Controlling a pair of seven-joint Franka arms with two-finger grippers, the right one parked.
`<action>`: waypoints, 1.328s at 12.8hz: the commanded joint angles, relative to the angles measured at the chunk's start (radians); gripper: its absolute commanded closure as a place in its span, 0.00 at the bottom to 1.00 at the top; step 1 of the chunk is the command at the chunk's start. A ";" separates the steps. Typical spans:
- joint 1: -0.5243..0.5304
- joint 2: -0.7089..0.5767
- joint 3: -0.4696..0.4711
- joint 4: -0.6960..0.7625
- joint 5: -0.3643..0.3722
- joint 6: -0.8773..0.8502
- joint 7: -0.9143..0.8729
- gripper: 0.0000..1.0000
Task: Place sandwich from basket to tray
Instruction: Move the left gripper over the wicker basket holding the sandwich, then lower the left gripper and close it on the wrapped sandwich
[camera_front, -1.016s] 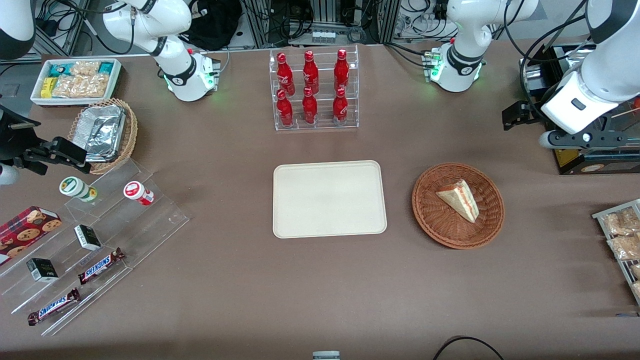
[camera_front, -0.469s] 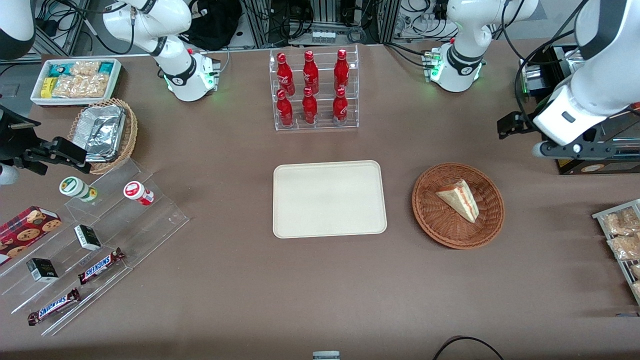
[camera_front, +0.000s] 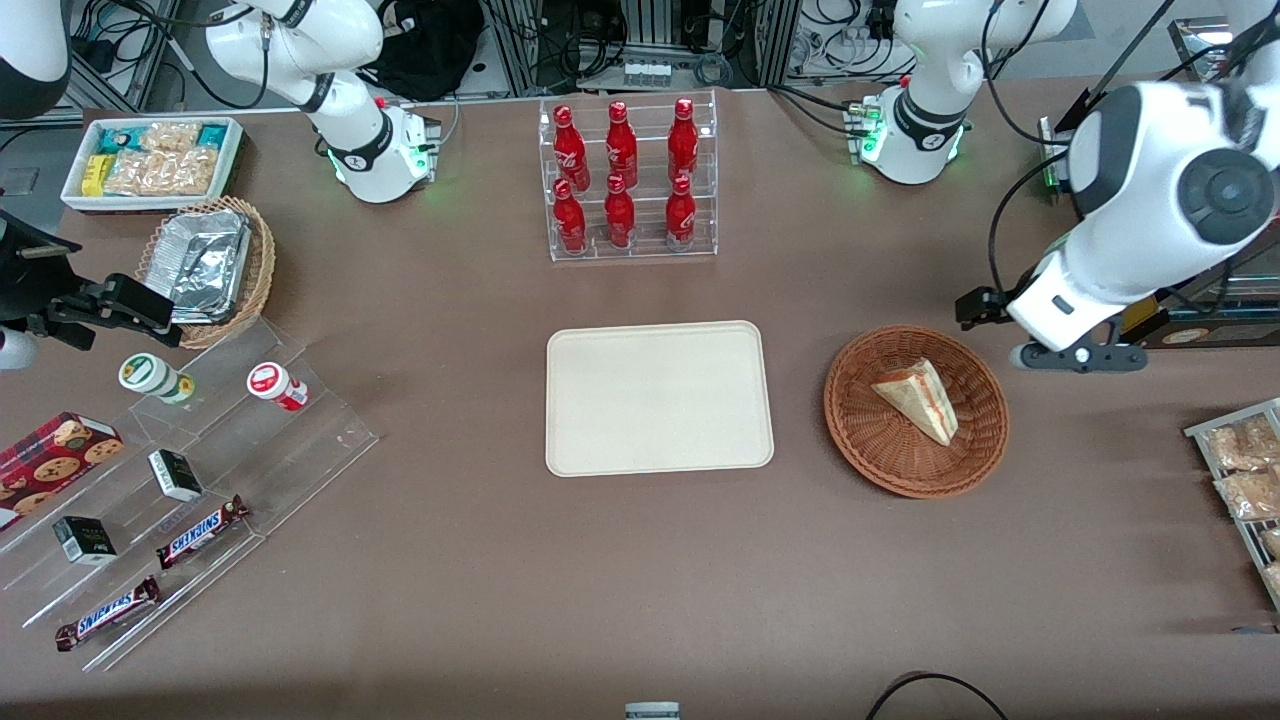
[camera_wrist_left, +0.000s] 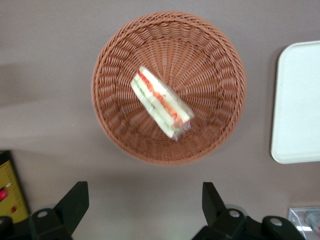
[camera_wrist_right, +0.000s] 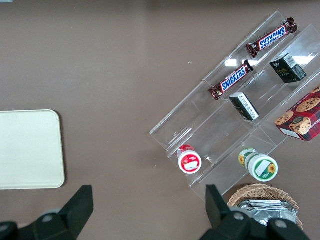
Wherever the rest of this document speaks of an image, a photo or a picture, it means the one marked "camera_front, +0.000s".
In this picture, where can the red lidded cup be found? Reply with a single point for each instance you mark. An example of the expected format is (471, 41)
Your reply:
(272, 384)

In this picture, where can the red soda bottle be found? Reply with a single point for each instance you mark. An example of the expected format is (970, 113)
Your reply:
(683, 145)
(681, 218)
(621, 148)
(570, 150)
(619, 218)
(570, 222)

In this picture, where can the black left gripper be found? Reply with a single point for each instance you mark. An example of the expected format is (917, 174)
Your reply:
(982, 305)

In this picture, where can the black bag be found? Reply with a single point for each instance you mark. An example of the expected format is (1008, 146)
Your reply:
(425, 45)

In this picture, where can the clear acrylic stepped shelf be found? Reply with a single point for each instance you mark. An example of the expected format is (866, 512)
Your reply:
(250, 470)

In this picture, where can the red cookie box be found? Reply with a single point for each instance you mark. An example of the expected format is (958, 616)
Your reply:
(55, 460)

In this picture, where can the silver foil packets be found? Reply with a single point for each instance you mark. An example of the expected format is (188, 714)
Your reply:
(210, 265)

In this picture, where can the teal snack pack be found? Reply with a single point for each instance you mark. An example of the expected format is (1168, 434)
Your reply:
(212, 136)
(118, 139)

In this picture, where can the green lidded cup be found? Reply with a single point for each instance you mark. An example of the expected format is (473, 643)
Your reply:
(150, 376)

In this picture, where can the yellow snack pack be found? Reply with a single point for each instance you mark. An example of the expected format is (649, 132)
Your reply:
(97, 175)

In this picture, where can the small grey device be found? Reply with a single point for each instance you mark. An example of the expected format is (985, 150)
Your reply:
(652, 711)

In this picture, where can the green lit control box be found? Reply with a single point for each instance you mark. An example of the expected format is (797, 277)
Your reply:
(1052, 160)

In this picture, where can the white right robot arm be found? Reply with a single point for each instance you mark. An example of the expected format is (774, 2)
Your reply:
(375, 165)

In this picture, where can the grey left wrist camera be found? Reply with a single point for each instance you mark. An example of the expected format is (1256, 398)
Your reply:
(1085, 358)

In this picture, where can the clear nut snack pack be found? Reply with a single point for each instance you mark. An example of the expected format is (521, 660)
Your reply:
(1240, 445)
(1272, 542)
(1252, 495)

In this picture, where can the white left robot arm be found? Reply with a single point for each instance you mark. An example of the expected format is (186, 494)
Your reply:
(1160, 245)

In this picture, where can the brown wicker basket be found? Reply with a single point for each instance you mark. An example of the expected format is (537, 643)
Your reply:
(875, 440)

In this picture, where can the wrapped triangle sandwich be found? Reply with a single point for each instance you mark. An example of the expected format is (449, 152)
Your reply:
(920, 398)

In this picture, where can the black display stand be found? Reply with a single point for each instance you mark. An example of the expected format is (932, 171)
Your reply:
(1225, 330)

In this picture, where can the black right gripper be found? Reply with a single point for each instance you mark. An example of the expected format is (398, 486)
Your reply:
(22, 275)

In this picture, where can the beige plastic tray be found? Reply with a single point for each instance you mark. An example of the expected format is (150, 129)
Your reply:
(660, 400)

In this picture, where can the large clear cracker pack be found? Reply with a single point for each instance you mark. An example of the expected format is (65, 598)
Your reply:
(165, 172)

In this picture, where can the clear acrylic bottle rack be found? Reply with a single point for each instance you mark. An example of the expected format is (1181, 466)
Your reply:
(650, 250)

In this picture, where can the light wicker basket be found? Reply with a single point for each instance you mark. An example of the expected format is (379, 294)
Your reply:
(258, 265)

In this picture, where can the Snickers chocolate bar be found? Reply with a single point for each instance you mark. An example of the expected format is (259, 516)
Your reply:
(108, 613)
(203, 531)

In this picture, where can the tray of packaged snacks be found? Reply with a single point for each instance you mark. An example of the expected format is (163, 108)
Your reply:
(1245, 540)

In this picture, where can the small clear cracker pack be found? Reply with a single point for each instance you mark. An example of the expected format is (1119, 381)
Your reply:
(170, 136)

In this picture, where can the small black carton box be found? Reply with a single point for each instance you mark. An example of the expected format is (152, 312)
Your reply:
(85, 541)
(176, 476)

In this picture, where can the white snack bin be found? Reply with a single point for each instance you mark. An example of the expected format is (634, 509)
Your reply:
(75, 200)

